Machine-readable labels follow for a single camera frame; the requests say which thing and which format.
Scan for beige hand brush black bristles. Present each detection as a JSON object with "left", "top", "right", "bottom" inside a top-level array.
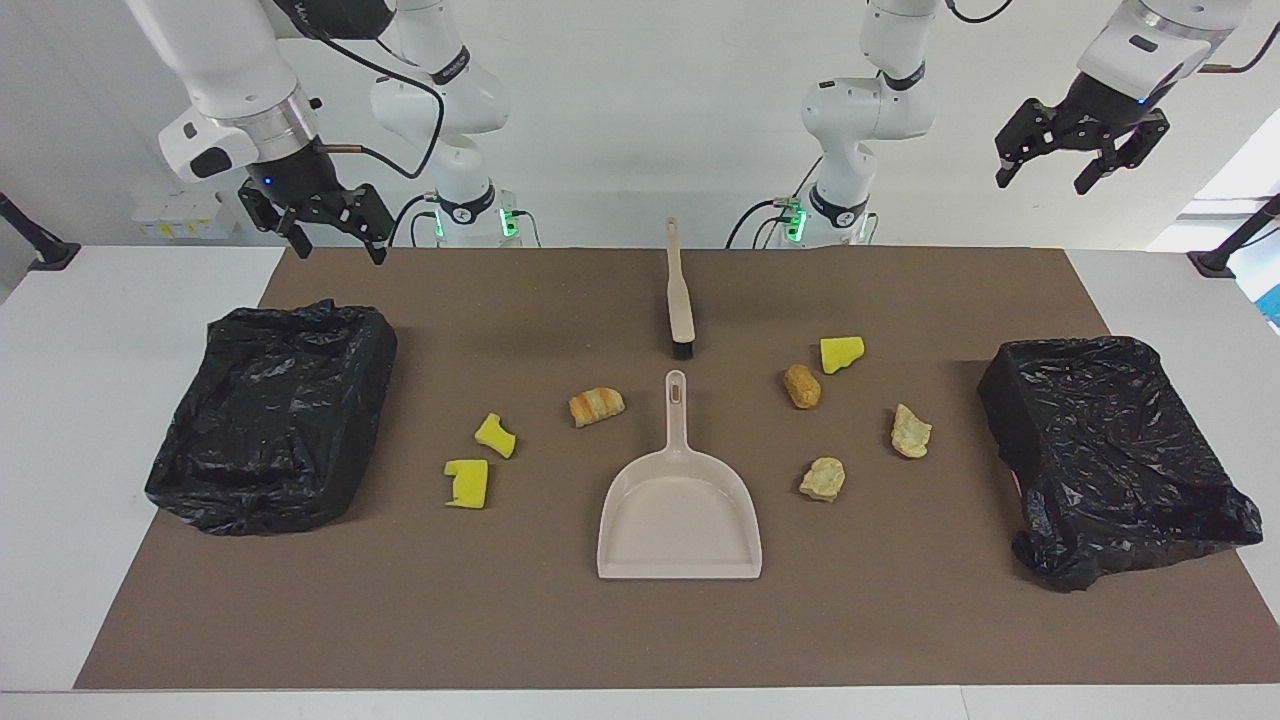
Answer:
[{"left": 664, "top": 217, "right": 698, "bottom": 361}]

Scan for yellow sponge chunk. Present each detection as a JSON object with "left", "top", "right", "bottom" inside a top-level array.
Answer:
[{"left": 820, "top": 335, "right": 867, "bottom": 376}]

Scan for pale bread chunk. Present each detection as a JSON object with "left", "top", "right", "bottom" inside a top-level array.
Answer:
[{"left": 798, "top": 456, "right": 847, "bottom": 503}]

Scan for brown table mat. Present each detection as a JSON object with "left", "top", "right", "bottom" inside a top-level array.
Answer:
[{"left": 75, "top": 247, "right": 1280, "bottom": 691}]

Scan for black camera stand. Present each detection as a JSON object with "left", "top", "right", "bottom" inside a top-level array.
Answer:
[
  {"left": 0, "top": 190, "right": 81, "bottom": 273},
  {"left": 1187, "top": 193, "right": 1280, "bottom": 279}
]

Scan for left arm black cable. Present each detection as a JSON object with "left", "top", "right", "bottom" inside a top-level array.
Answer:
[{"left": 945, "top": 0, "right": 1280, "bottom": 74}]

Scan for white box stack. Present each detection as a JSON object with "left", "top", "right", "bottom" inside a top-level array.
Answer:
[{"left": 130, "top": 190, "right": 239, "bottom": 241}]

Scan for small yellow sponge piece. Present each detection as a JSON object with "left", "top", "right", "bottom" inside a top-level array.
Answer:
[{"left": 474, "top": 412, "right": 518, "bottom": 460}]

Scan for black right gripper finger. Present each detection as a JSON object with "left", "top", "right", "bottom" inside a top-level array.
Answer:
[
  {"left": 320, "top": 183, "right": 393, "bottom": 266},
  {"left": 238, "top": 185, "right": 313, "bottom": 259}
]

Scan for black base cable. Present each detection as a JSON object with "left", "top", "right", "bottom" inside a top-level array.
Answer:
[
  {"left": 725, "top": 155, "right": 826, "bottom": 249},
  {"left": 388, "top": 195, "right": 541, "bottom": 249}
]

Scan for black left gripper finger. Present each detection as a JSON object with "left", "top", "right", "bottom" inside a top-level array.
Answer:
[
  {"left": 995, "top": 97, "right": 1076, "bottom": 189},
  {"left": 1075, "top": 112, "right": 1169, "bottom": 196}
]

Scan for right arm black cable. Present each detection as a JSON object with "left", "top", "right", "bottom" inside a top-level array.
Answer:
[{"left": 270, "top": 0, "right": 446, "bottom": 181}]

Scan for notched yellow sponge block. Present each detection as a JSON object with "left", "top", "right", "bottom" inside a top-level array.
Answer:
[{"left": 443, "top": 458, "right": 491, "bottom": 510}]

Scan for beige plastic dustpan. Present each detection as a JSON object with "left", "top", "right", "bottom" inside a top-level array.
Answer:
[{"left": 596, "top": 369, "right": 764, "bottom": 581}]

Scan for orange striped bread piece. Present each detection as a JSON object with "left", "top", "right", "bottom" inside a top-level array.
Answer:
[{"left": 568, "top": 386, "right": 627, "bottom": 429}]

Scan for black bag lined bin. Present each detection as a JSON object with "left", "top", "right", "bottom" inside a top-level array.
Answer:
[
  {"left": 977, "top": 335, "right": 1264, "bottom": 593},
  {"left": 145, "top": 298, "right": 399, "bottom": 538}
]

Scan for ridged pale bread piece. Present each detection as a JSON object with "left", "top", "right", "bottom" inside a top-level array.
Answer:
[{"left": 891, "top": 403, "right": 933, "bottom": 460}]

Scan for brown bread roll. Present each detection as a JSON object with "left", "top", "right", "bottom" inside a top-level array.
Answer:
[{"left": 783, "top": 363, "right": 823, "bottom": 411}]

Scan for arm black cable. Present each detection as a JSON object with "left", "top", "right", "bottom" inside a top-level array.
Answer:
[
  {"left": 270, "top": 0, "right": 446, "bottom": 181},
  {"left": 945, "top": 0, "right": 1280, "bottom": 74}
]

